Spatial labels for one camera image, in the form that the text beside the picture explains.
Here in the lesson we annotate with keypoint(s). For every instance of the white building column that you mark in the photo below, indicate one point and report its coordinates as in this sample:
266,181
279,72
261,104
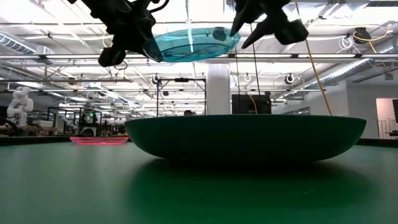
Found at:
218,90

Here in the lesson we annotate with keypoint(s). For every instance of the black background robot cell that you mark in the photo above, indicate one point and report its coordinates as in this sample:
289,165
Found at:
90,124

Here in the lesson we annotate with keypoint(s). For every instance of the black table edge frame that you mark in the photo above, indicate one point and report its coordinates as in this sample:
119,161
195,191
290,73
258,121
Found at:
31,140

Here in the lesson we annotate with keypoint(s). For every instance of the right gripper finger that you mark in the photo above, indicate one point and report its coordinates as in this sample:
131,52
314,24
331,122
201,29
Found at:
240,20
289,31

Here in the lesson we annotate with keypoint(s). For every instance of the black metal frame stand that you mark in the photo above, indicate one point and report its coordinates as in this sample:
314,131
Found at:
182,80

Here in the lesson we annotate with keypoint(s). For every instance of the clear red plastic plate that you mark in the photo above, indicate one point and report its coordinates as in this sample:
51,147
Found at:
99,140

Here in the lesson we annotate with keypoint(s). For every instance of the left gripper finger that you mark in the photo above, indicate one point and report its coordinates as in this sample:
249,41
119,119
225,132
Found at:
144,39
112,57

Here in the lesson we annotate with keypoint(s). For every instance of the small clear blue plate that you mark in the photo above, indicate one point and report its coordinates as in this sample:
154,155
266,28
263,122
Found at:
192,46

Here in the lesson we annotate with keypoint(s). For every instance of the person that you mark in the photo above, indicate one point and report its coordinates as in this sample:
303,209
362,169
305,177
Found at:
189,113

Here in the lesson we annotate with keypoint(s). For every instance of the pale pink wall panel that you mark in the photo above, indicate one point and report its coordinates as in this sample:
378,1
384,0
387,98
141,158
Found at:
384,109

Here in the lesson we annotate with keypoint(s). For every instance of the large green plastic plate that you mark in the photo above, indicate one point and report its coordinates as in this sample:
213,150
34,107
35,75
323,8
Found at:
245,137

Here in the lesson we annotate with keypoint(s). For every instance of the wooden background bench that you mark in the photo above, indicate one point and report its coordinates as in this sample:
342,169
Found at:
28,129

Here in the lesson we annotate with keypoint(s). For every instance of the black box screen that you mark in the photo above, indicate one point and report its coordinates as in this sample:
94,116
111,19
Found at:
245,104

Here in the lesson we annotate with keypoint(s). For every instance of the silver ventilation duct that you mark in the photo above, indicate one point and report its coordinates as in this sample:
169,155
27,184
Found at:
351,70

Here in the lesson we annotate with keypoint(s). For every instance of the long ceiling light bar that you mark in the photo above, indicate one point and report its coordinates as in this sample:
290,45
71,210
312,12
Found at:
326,56

